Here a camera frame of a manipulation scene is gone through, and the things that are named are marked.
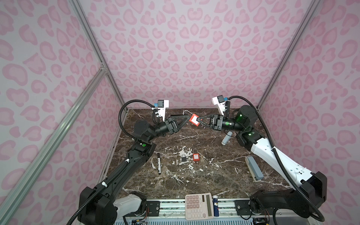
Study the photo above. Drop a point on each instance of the light blue grey case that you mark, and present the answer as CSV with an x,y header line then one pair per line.
x,y
227,137

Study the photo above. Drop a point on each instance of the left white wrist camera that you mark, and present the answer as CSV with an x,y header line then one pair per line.
x,y
160,109

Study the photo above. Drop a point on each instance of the blue grey stapler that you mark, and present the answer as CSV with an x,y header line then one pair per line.
x,y
254,169

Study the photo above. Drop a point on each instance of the pink white calculator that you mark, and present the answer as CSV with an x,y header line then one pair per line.
x,y
199,207

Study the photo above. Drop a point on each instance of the small grey padlock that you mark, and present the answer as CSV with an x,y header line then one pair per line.
x,y
183,158

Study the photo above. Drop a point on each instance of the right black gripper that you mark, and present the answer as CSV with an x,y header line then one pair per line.
x,y
217,121

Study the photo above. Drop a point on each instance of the blue white glue stick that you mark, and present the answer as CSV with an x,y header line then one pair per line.
x,y
215,206

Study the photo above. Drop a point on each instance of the red padlock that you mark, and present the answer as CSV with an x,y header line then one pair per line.
x,y
196,156
192,117

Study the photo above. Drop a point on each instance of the aluminium front rail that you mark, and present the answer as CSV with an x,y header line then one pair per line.
x,y
232,211

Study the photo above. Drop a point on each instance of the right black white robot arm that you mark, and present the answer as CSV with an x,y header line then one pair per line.
x,y
307,191

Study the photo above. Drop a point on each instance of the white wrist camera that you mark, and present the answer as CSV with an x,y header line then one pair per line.
x,y
222,103
160,109

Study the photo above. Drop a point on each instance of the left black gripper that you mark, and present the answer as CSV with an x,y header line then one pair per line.
x,y
172,125

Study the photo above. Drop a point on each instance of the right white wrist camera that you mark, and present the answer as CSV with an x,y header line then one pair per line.
x,y
222,103

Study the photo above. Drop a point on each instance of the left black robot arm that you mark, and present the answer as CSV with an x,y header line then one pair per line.
x,y
96,205

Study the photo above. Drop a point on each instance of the black marker pen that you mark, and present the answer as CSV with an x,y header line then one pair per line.
x,y
159,163

